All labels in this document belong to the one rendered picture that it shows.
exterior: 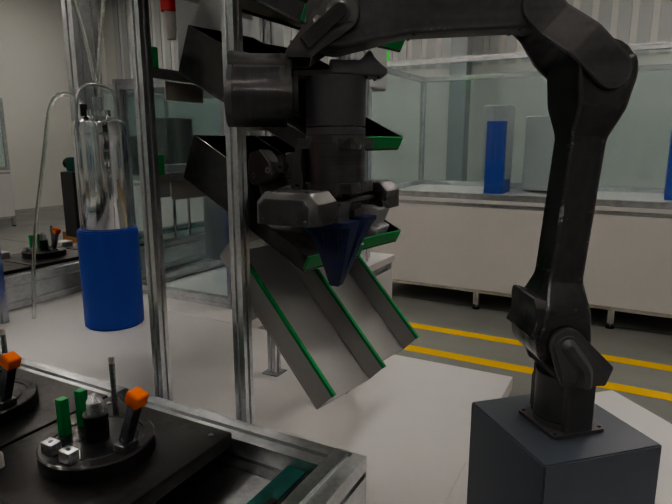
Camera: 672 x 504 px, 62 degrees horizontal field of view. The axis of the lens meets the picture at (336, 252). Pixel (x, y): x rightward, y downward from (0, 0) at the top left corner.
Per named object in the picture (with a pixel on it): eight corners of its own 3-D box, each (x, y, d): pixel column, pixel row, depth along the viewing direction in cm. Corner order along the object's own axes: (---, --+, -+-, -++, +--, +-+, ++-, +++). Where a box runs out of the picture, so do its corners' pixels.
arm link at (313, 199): (402, 128, 60) (351, 129, 63) (313, 124, 44) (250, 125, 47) (400, 205, 62) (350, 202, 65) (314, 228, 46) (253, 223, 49)
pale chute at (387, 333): (403, 349, 103) (419, 336, 100) (361, 372, 92) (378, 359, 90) (319, 231, 111) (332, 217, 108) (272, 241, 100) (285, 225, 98)
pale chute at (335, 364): (369, 379, 90) (386, 366, 87) (316, 410, 79) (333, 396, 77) (277, 244, 98) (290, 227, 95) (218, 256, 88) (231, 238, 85)
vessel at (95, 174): (146, 226, 155) (136, 84, 147) (103, 233, 143) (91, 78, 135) (110, 222, 161) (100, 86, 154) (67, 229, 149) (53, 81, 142)
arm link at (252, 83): (350, 9, 55) (228, 7, 54) (360, -13, 47) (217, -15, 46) (350, 127, 57) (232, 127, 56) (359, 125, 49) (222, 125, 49)
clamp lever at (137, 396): (137, 441, 69) (150, 393, 67) (124, 449, 68) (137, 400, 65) (118, 425, 71) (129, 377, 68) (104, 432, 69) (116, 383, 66)
